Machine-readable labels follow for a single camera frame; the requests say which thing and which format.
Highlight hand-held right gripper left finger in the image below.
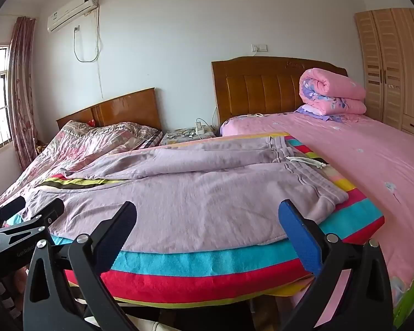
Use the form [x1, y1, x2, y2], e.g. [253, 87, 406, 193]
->
[22, 201, 139, 331]

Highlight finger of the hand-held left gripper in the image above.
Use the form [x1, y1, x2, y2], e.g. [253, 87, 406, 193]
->
[0, 196, 26, 228]
[0, 198, 65, 237]

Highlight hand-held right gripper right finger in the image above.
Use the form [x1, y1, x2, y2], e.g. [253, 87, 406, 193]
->
[278, 199, 394, 331]

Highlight lilac fleece pants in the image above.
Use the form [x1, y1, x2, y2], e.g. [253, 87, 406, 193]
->
[48, 134, 349, 247]

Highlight red plaid bed sheet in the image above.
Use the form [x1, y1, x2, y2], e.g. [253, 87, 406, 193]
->
[0, 277, 25, 319]

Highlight rainbow striped blanket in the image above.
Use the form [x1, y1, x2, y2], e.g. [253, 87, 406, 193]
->
[7, 131, 385, 309]

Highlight pink bed sheet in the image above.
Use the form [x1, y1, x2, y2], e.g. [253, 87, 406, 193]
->
[220, 110, 414, 309]

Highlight small nightstand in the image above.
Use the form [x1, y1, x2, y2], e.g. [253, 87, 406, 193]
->
[159, 127, 216, 146]

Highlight pink floral curtain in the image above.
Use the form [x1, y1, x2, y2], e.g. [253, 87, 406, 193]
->
[7, 16, 38, 171]

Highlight plain wooden headboard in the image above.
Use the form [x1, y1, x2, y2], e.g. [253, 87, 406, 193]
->
[56, 87, 163, 133]

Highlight purple pillow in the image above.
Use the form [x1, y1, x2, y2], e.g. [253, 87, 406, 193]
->
[294, 105, 359, 123]

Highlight green cloth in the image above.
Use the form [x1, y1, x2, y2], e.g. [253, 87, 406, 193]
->
[393, 279, 414, 329]

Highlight rolled pink floral quilt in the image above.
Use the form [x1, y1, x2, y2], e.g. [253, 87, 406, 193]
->
[298, 68, 367, 115]

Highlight carved wooden headboard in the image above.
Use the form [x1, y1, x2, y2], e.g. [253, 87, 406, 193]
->
[211, 56, 348, 130]

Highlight light wooden wardrobe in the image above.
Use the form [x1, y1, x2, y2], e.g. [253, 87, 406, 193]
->
[354, 8, 414, 142]

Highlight white air conditioner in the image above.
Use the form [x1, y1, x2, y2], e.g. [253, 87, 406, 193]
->
[47, 0, 100, 33]

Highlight thin wall pipe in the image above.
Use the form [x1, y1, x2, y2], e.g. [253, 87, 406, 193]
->
[95, 7, 104, 99]

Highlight air conditioner power cable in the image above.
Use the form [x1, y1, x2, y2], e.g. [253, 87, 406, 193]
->
[73, 26, 100, 63]

